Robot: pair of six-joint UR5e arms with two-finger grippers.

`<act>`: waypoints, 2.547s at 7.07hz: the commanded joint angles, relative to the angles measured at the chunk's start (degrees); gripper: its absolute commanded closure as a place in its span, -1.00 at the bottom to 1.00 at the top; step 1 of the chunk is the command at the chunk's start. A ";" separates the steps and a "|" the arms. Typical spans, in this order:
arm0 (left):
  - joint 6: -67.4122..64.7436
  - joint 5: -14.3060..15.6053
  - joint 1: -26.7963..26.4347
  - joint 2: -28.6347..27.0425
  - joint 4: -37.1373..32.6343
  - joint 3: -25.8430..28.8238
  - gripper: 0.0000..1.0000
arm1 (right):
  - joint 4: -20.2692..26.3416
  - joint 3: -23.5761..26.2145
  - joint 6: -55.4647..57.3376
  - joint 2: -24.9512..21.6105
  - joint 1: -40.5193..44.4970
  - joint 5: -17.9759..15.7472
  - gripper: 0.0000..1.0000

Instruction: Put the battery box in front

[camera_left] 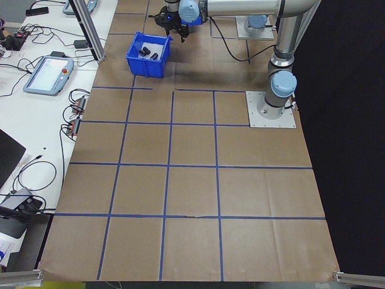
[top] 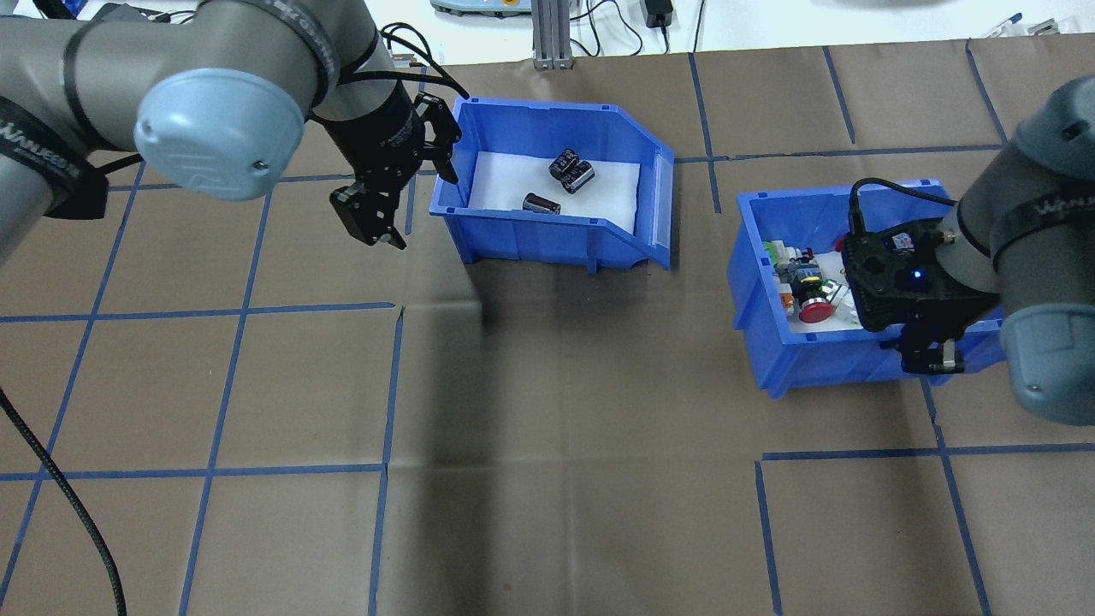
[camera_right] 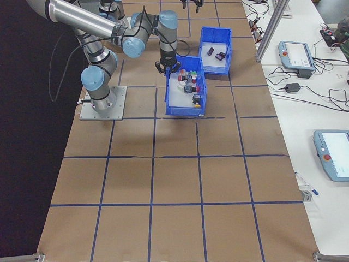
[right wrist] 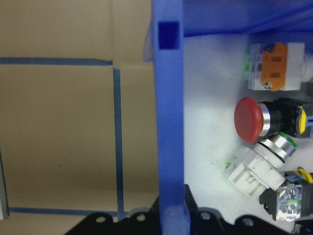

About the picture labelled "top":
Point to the blue plastic button bin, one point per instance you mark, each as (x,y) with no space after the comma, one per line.
(821,364)

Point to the blue plastic battery bin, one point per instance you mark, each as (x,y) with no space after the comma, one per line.
(547,248)

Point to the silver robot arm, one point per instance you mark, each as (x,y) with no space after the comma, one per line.
(1052,282)
(257,51)

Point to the black cylindrical battery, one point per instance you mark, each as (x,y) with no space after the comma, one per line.
(541,203)
(563,162)
(579,175)

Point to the white foam bin liner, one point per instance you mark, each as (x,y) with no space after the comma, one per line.
(772,278)
(513,180)

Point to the red mushroom push button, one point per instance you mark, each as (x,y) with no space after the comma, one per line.
(814,312)

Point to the grey blue teach pendant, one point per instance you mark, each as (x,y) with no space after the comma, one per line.
(479,5)

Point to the green white terminal block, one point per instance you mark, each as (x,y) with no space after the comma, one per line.
(776,253)

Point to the black power adapter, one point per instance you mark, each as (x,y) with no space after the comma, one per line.
(659,10)

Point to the white blue marker pen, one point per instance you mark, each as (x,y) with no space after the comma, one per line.
(1003,26)

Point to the white side table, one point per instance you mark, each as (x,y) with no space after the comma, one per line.
(770,26)

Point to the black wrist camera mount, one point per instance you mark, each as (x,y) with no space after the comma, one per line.
(890,291)

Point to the white switch block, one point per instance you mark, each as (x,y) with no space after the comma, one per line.
(843,305)

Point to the black selector switch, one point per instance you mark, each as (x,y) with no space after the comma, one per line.
(804,275)

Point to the orange white small switch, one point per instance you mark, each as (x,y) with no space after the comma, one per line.
(785,299)

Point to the aluminium profile post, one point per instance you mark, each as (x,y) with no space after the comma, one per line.
(552,34)

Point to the small grey metal bracket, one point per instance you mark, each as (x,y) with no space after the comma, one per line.
(1050,26)

